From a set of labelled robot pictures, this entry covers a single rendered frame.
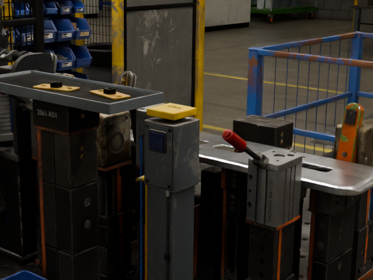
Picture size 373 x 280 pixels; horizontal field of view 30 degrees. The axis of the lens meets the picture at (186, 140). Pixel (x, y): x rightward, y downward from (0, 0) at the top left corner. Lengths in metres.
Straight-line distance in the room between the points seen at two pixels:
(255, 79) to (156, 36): 1.62
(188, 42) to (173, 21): 0.25
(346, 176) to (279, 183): 0.19
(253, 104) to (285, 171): 2.46
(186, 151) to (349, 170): 0.39
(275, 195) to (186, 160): 0.18
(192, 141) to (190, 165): 0.04
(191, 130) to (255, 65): 2.51
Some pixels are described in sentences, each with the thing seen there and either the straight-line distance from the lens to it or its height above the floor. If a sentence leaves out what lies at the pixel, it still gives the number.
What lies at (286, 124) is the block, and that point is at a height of 1.03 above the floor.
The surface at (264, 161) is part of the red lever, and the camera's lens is 1.20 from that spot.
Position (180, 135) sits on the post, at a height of 1.12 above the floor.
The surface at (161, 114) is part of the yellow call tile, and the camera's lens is 1.13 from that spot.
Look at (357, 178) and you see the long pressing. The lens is 1.36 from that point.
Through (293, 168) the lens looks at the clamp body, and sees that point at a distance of 1.25.
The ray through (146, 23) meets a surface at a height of 0.94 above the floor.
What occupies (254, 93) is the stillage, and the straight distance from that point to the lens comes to 3.66.
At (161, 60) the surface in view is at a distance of 5.19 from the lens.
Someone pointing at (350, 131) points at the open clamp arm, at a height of 1.05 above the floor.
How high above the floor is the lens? 1.40
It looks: 15 degrees down
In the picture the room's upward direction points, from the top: 1 degrees clockwise
